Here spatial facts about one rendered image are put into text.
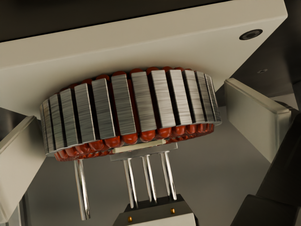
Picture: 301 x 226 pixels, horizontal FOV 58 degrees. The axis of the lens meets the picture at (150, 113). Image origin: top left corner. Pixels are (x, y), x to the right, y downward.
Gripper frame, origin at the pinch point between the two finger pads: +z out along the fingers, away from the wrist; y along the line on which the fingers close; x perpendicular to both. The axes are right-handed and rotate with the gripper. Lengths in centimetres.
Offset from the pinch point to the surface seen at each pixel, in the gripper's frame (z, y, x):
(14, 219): 13.1, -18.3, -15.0
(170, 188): 9.5, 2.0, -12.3
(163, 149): 9.9, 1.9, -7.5
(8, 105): -0.8, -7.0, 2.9
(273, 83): 13.3, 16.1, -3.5
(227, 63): -0.8, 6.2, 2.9
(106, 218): 17.3, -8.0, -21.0
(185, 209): 0.3, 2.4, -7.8
